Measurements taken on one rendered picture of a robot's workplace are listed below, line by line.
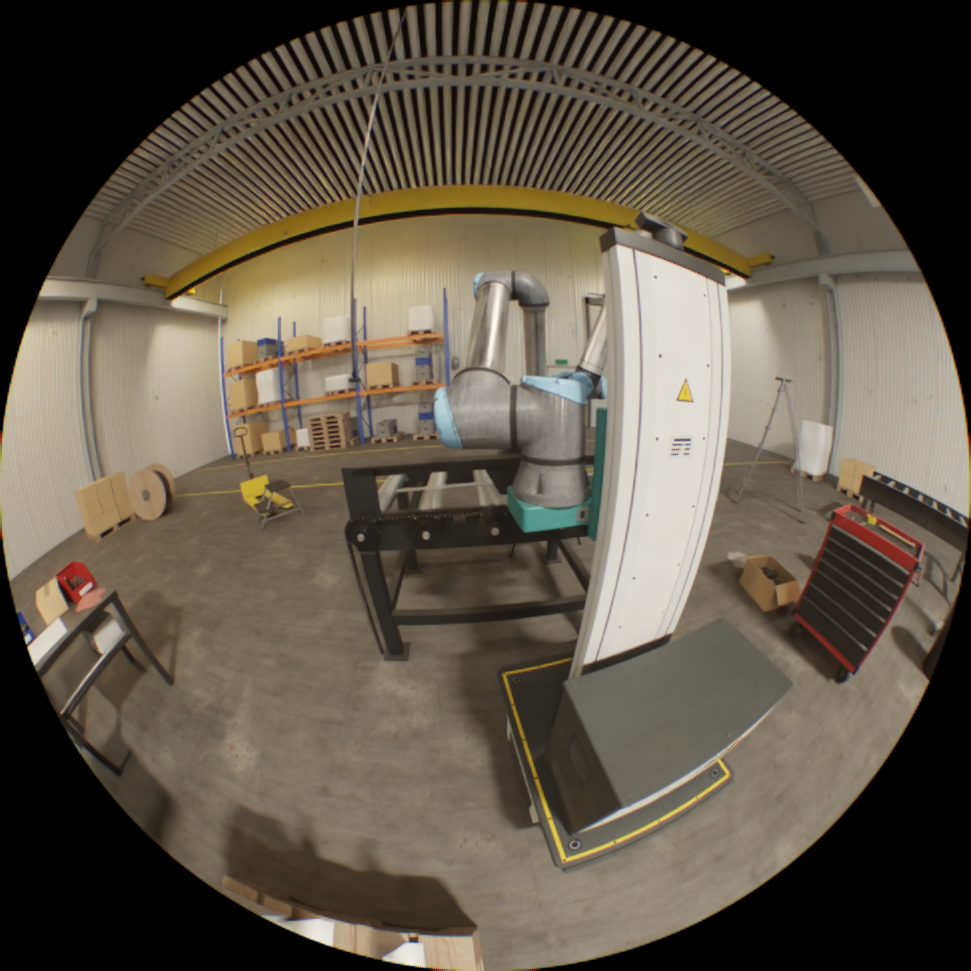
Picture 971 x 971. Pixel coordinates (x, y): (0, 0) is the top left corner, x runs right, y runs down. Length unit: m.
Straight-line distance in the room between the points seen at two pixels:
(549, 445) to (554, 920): 1.62
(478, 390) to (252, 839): 1.95
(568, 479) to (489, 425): 0.20
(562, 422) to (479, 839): 1.48
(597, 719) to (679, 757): 0.20
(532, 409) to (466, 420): 0.14
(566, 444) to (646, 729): 0.64
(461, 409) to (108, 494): 7.47
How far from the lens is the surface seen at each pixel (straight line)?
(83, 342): 10.84
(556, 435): 0.63
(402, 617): 1.70
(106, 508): 7.67
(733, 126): 9.75
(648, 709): 0.75
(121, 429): 11.10
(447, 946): 1.22
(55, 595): 2.49
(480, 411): 0.64
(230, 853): 1.85
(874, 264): 10.59
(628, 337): 0.58
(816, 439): 8.66
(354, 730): 1.72
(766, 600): 2.72
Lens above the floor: 1.45
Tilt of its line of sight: 19 degrees down
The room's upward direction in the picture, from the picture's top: 2 degrees counter-clockwise
